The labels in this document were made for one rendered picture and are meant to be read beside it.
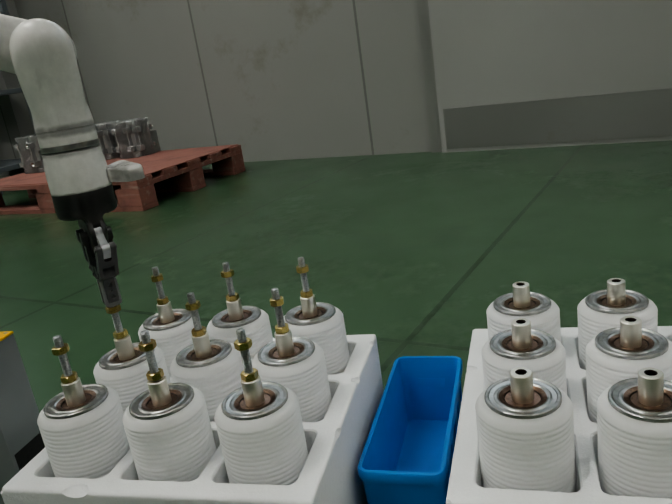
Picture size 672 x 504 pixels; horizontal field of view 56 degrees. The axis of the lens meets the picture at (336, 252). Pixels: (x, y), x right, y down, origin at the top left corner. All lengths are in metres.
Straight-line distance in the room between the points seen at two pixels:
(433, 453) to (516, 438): 0.39
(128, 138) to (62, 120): 3.37
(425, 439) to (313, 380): 0.31
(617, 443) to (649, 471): 0.03
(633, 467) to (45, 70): 0.75
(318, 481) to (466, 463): 0.16
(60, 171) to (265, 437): 0.40
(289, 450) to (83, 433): 0.25
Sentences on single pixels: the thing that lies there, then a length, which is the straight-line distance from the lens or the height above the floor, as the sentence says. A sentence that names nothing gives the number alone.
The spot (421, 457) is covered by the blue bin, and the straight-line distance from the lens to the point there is 1.03.
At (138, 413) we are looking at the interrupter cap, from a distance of 0.77.
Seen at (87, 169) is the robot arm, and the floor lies 0.52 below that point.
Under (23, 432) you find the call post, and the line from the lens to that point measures 1.00.
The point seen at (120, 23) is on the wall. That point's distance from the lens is 4.95.
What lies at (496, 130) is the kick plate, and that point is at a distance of 3.49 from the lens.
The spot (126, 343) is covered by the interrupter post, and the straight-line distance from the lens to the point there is 0.92.
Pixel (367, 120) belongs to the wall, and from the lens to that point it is 3.82.
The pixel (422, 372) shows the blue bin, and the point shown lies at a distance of 1.06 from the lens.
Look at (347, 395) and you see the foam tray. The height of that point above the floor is 0.18.
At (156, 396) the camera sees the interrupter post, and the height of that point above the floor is 0.26.
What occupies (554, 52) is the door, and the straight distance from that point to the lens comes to 3.38.
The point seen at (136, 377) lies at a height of 0.24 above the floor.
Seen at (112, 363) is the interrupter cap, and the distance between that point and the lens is 0.92.
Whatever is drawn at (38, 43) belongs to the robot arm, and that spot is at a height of 0.67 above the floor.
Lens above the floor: 0.61
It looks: 17 degrees down
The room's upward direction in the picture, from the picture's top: 9 degrees counter-clockwise
